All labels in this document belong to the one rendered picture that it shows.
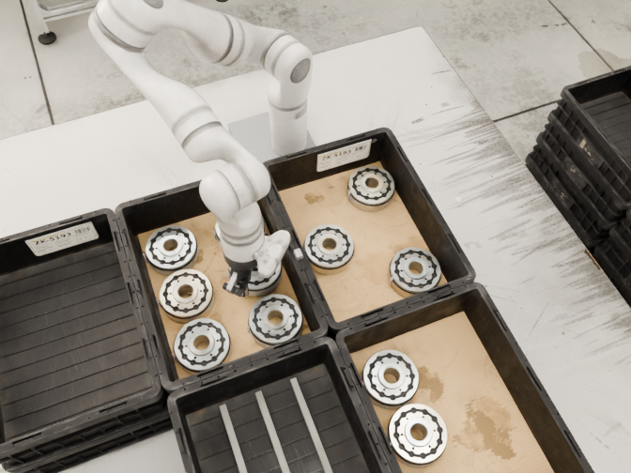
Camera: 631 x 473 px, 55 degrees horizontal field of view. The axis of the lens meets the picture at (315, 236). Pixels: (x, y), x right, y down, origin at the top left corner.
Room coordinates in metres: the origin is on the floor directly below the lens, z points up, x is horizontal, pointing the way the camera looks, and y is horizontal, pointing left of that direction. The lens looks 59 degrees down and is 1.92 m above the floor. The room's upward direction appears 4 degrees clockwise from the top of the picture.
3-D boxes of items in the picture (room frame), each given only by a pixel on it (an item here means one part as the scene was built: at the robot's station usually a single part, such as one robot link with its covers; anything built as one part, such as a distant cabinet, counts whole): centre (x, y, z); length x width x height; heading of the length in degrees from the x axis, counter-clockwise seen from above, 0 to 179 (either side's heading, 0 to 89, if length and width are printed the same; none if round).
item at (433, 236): (0.64, -0.09, 0.87); 0.40 x 0.30 x 0.11; 25
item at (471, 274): (0.64, -0.09, 0.92); 0.40 x 0.30 x 0.02; 25
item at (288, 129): (0.98, 0.08, 0.81); 0.09 x 0.09 x 0.17; 32
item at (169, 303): (0.49, 0.24, 0.86); 0.10 x 0.10 x 0.01
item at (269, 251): (0.51, 0.11, 1.05); 0.11 x 0.09 x 0.06; 70
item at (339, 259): (0.61, -0.03, 0.86); 0.10 x 0.10 x 0.01
